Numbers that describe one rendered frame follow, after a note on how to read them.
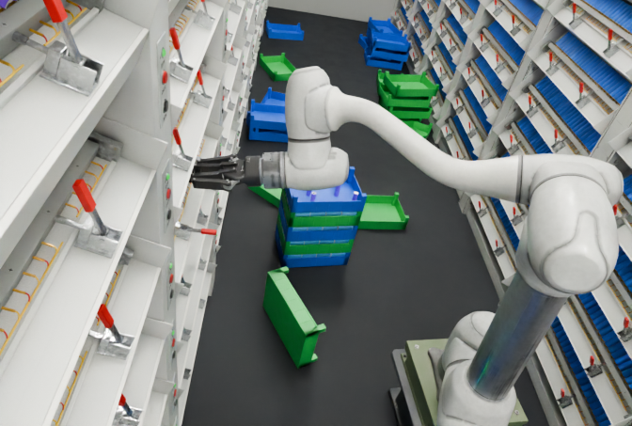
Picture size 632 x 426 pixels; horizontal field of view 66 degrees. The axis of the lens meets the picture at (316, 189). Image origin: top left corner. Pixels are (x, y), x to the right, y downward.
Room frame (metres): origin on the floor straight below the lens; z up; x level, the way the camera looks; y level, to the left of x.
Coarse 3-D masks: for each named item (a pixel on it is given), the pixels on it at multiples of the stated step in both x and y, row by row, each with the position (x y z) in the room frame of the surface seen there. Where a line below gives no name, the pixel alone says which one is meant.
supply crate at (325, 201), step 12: (348, 180) 1.70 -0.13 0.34; (288, 192) 1.52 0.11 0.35; (300, 192) 1.57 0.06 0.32; (324, 192) 1.60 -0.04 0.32; (348, 192) 1.64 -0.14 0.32; (360, 192) 1.59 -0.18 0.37; (300, 204) 1.45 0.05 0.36; (312, 204) 1.46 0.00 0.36; (324, 204) 1.48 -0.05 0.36; (336, 204) 1.49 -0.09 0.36; (348, 204) 1.51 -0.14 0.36; (360, 204) 1.53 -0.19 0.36
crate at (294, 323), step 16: (272, 272) 1.22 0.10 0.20; (288, 272) 1.25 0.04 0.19; (272, 288) 1.18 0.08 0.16; (288, 288) 1.16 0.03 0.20; (272, 304) 1.17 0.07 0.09; (288, 304) 1.09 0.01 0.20; (272, 320) 1.15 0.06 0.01; (288, 320) 1.07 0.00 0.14; (304, 320) 1.04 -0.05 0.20; (288, 336) 1.05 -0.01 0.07; (304, 336) 0.99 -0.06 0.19; (304, 352) 0.99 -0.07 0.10
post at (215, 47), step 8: (224, 8) 1.22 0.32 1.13; (224, 16) 1.23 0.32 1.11; (224, 24) 1.24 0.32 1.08; (216, 32) 1.21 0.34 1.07; (216, 40) 1.21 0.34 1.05; (208, 48) 1.21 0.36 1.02; (216, 48) 1.21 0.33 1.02; (216, 56) 1.21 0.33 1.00; (224, 72) 1.29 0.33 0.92; (224, 80) 1.30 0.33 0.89; (216, 96) 1.21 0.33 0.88; (216, 104) 1.21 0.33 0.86; (216, 112) 1.21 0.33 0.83; (216, 120) 1.21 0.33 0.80; (216, 152) 1.22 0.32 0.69; (216, 192) 1.24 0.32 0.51; (216, 216) 1.27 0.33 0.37; (216, 224) 1.29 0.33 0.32
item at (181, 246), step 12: (204, 132) 1.21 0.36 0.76; (216, 132) 1.21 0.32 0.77; (204, 144) 1.16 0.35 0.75; (216, 144) 1.19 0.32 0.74; (204, 156) 1.11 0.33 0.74; (192, 192) 0.94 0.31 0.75; (192, 204) 0.90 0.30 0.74; (180, 216) 0.84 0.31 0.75; (192, 216) 0.86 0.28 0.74; (180, 240) 0.77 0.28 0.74; (180, 252) 0.74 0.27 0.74; (180, 264) 0.70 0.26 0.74; (180, 276) 0.67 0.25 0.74; (180, 288) 0.62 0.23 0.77
